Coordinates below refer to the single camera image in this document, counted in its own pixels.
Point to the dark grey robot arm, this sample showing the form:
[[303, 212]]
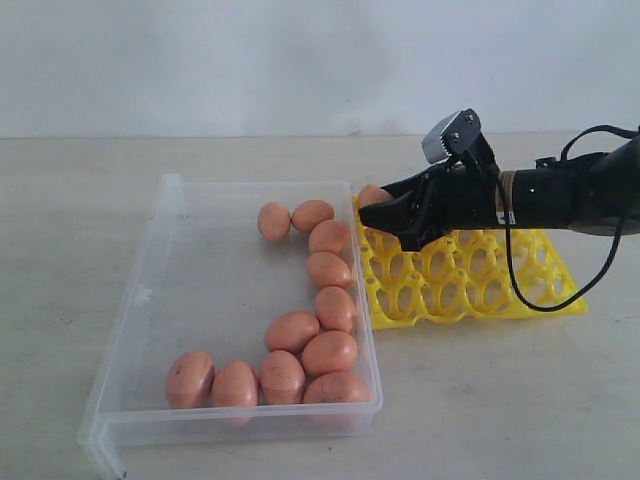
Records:
[[593, 194]]

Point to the yellow plastic egg tray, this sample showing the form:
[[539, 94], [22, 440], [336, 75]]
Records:
[[466, 274]]

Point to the clear plastic storage box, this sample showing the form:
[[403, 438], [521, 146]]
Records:
[[205, 279]]

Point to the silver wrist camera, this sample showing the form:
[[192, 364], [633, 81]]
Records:
[[451, 136]]

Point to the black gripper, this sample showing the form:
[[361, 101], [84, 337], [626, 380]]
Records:
[[441, 200]]

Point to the brown egg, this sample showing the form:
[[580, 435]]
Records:
[[292, 331], [329, 352], [310, 213], [328, 236], [336, 387], [235, 385], [189, 380], [274, 221], [335, 309], [327, 269], [282, 378], [372, 194]]

